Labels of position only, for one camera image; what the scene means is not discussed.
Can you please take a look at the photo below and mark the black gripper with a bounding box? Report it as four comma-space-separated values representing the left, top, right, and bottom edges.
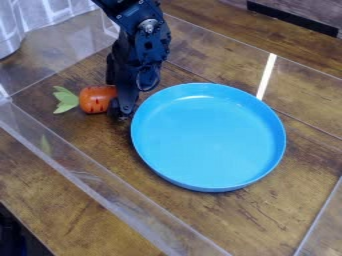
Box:
106, 43, 161, 120

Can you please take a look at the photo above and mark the orange toy carrot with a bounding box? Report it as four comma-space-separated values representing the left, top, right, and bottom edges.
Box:
54, 85, 118, 114

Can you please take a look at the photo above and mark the blue round tray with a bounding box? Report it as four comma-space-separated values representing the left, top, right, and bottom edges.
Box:
131, 83, 286, 192

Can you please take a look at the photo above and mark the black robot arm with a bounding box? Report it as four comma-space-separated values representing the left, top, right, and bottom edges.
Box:
91, 0, 171, 119

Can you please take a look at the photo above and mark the white patterned curtain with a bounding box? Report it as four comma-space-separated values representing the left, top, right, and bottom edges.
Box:
0, 0, 98, 60

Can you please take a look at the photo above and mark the clear acrylic barrier strip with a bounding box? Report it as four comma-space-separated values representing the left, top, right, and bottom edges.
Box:
0, 98, 231, 256

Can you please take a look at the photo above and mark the black cable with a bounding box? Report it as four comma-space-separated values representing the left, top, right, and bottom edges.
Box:
135, 62, 163, 93

